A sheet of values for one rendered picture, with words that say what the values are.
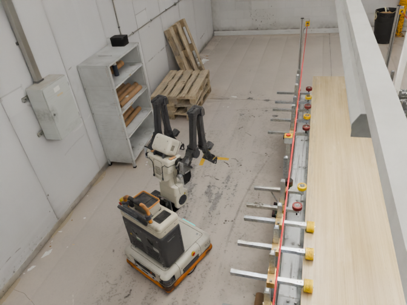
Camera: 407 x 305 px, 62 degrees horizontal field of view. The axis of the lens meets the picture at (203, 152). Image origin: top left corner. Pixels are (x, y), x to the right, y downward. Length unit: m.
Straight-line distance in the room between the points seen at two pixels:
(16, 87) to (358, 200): 3.33
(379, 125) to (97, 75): 3.93
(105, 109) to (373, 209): 3.35
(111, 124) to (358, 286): 3.55
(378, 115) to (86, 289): 3.33
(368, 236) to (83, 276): 2.72
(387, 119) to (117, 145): 4.33
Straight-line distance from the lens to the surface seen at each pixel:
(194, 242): 3.48
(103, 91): 4.58
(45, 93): 3.85
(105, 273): 3.85
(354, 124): 1.11
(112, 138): 4.93
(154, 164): 3.04
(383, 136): 0.85
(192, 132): 2.84
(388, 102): 1.00
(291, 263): 2.87
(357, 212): 2.93
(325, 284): 2.46
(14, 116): 3.89
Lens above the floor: 2.90
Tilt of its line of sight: 34 degrees down
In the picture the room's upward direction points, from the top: 7 degrees counter-clockwise
